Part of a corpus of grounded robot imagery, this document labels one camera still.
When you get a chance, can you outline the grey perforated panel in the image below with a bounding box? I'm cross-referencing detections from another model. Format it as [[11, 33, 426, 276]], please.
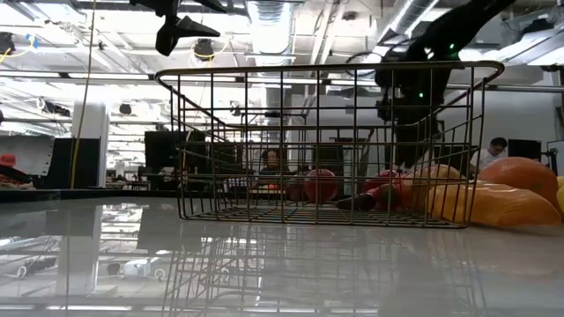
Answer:
[[0, 134, 55, 177]]

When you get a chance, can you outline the yellow cable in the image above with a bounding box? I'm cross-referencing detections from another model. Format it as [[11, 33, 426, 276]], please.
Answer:
[[70, 0, 98, 190]]

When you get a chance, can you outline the orange fruit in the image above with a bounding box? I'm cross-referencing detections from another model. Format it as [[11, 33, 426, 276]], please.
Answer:
[[478, 156, 560, 210]]

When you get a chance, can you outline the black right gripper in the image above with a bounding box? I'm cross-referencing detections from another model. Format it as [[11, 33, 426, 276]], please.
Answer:
[[375, 55, 450, 172]]

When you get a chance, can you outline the yellow lemon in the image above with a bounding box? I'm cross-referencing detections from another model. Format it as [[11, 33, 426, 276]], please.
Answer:
[[555, 175, 564, 215]]

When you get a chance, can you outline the black ceiling-hung device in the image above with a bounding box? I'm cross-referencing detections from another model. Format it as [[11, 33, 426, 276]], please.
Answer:
[[193, 38, 216, 62]]

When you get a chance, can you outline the small black monitor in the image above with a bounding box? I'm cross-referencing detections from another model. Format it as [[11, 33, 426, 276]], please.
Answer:
[[508, 138, 542, 166]]

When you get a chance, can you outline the large black monitor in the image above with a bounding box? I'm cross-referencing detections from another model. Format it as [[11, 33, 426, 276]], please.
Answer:
[[144, 130, 206, 175]]

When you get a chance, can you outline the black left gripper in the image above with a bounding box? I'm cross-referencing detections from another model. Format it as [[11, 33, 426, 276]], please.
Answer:
[[130, 0, 228, 57]]

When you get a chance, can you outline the yellow-orange round fruit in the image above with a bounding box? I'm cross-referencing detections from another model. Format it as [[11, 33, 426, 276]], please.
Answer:
[[399, 164, 464, 210]]

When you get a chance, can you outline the corrugated silver air duct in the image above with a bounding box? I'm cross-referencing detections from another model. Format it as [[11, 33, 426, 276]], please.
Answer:
[[245, 0, 295, 57]]

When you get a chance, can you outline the yellow-orange bell pepper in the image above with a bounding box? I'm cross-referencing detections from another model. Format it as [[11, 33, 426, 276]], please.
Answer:
[[425, 181, 561, 229]]

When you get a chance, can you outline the white pillar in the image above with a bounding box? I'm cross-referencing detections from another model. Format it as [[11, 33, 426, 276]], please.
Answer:
[[72, 99, 110, 190]]

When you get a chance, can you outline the metal wire basket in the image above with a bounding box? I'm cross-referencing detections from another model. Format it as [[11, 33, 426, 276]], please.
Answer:
[[153, 60, 506, 230]]

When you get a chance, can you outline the black partition panel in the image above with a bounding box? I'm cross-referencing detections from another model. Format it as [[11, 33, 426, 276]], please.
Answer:
[[43, 137, 101, 190], [434, 144, 479, 175]]

